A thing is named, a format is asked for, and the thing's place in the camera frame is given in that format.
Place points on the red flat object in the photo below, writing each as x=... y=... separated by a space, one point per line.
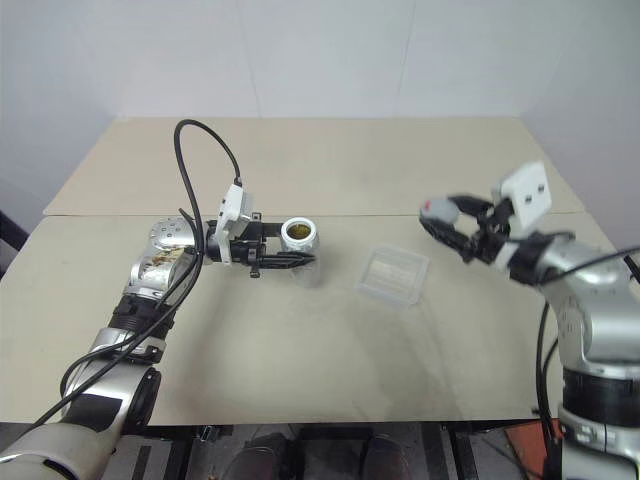
x=527 y=450

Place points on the dark rounded shape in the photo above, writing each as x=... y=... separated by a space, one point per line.
x=265 y=457

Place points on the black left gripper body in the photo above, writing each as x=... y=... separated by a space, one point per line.
x=252 y=245

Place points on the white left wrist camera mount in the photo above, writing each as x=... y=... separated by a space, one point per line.
x=234 y=205

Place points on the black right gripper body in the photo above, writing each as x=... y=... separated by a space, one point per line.
x=492 y=235

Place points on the clear plastic lid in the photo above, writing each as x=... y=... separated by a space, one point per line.
x=395 y=275

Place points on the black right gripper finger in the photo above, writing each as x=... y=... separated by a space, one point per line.
x=472 y=204
x=450 y=237

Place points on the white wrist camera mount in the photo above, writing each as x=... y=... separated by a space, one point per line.
x=234 y=205
x=527 y=195

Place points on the clear glass jar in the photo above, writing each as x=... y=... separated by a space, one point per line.
x=312 y=243

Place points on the olive-brown contents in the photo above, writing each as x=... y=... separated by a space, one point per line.
x=299 y=231

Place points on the black metal table frame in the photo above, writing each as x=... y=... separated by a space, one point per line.
x=325 y=432

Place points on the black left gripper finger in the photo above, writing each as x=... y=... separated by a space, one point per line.
x=274 y=229
x=290 y=260

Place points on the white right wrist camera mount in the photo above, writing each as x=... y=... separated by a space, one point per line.
x=527 y=195

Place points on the black furniture piece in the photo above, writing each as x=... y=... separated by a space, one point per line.
x=10 y=240

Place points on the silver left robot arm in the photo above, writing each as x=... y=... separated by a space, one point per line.
x=160 y=240

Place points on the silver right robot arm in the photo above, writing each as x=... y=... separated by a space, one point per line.
x=600 y=300

